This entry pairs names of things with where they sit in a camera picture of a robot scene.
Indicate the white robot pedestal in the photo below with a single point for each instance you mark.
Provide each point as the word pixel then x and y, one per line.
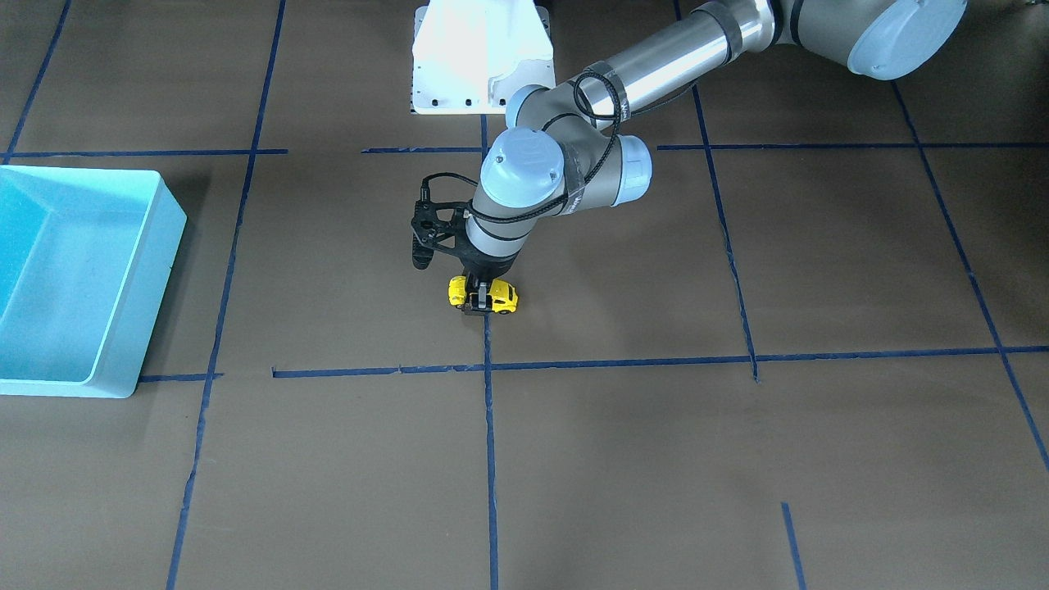
pixel 471 57

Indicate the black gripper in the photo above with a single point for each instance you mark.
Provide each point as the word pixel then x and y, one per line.
pixel 489 265

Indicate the teal plastic bin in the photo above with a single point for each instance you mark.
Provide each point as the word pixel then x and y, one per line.
pixel 86 255

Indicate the yellow beetle toy car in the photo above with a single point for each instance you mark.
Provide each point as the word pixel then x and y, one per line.
pixel 505 300

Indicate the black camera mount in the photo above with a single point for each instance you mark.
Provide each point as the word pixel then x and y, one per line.
pixel 437 227

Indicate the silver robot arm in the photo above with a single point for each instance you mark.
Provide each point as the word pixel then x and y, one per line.
pixel 562 150

